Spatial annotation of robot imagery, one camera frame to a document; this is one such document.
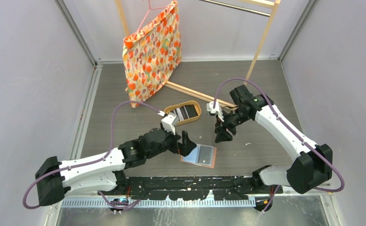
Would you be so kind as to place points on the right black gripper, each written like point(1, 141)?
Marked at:
point(223, 134)

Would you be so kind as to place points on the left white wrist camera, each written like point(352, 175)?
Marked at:
point(168, 121)

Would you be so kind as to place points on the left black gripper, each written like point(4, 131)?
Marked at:
point(183, 148)

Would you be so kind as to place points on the tan oval card tray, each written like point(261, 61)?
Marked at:
point(191, 102)

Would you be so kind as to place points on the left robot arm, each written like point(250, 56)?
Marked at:
point(104, 172)

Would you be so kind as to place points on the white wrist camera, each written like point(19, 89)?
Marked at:
point(214, 109)
point(168, 121)

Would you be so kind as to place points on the wooden clothes rack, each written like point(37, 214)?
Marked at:
point(212, 29)

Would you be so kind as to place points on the pink wire hanger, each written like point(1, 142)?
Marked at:
point(150, 9)

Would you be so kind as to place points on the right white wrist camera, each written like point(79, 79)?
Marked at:
point(214, 109)

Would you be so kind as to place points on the floral orange fabric bag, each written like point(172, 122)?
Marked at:
point(151, 54)

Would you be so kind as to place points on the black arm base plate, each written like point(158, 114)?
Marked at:
point(190, 188)

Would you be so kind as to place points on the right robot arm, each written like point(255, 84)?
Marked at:
point(310, 162)

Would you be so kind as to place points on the dark credit card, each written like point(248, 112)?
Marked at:
point(206, 155)

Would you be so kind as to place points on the stack of credit cards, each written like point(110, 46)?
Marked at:
point(185, 112)

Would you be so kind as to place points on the pink leather card holder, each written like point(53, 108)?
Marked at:
point(207, 166)

